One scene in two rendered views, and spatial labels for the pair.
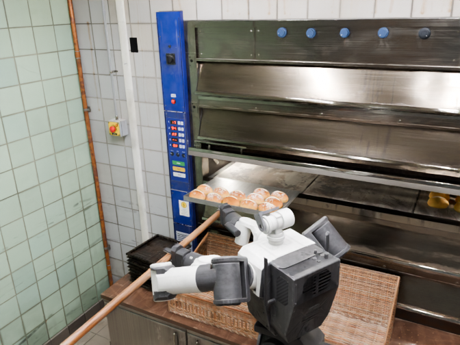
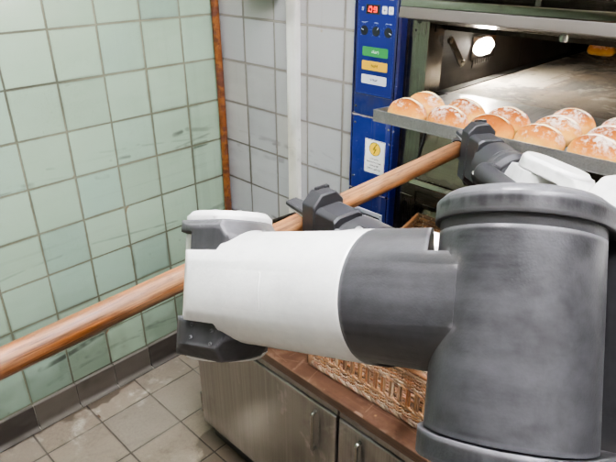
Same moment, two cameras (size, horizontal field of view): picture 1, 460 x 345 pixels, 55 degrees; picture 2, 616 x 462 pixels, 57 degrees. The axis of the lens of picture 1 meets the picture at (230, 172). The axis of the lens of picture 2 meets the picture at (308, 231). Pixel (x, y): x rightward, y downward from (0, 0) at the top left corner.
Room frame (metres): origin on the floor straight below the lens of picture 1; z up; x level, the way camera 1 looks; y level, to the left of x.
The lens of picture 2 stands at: (0.93, 0.06, 1.54)
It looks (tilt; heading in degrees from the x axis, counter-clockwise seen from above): 27 degrees down; 15
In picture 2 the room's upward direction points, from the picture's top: straight up
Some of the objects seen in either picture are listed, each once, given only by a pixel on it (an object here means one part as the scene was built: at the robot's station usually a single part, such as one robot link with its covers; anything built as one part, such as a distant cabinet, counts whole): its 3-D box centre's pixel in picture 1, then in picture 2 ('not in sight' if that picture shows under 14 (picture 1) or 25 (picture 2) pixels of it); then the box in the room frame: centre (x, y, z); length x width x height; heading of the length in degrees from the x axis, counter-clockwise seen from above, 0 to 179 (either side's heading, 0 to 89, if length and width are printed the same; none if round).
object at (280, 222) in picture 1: (276, 224); not in sight; (1.36, -0.16, 1.47); 0.10 x 0.07 x 0.09; 123
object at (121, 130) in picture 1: (118, 127); not in sight; (2.77, 0.71, 1.46); 0.10 x 0.07 x 0.10; 61
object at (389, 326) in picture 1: (333, 310); not in sight; (1.84, -0.50, 0.72); 0.56 x 0.49 x 0.28; 63
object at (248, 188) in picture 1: (242, 194); (520, 120); (2.26, -0.07, 1.19); 0.55 x 0.36 x 0.03; 62
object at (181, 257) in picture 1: (186, 261); (345, 242); (1.60, 0.19, 1.19); 0.12 x 0.10 x 0.13; 54
